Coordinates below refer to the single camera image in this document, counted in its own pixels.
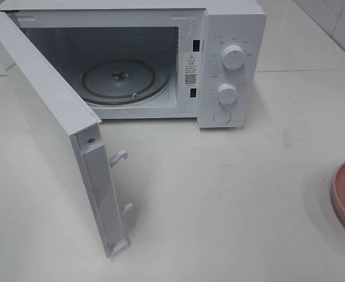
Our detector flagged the white microwave oven body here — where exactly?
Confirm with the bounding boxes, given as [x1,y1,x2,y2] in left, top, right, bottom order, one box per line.
[0,1,266,128]

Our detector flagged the round white door button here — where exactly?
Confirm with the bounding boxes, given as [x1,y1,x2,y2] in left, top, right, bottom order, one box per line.
[214,110,231,125]

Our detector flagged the white microwave door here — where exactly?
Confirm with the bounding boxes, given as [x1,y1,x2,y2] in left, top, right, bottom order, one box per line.
[0,12,133,256]

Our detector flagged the white timer knob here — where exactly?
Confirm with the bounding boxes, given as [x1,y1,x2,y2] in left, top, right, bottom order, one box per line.
[217,83,239,105]

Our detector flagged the glass microwave turntable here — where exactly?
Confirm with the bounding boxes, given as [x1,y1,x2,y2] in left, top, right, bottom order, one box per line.
[78,49,177,106]

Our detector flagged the upper white power knob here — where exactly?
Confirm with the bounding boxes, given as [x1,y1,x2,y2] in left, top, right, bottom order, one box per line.
[219,42,245,70]

